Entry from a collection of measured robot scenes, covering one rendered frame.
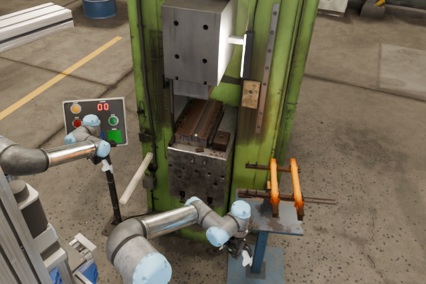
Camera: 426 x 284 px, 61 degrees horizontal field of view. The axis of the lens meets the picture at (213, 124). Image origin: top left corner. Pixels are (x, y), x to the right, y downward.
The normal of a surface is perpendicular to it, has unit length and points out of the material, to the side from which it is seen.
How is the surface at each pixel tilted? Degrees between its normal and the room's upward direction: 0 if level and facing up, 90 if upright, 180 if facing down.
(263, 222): 0
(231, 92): 90
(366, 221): 0
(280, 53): 90
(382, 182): 0
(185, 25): 90
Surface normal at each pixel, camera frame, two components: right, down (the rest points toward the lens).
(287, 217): 0.04, -0.79
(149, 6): -0.25, 0.58
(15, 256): 0.80, 0.39
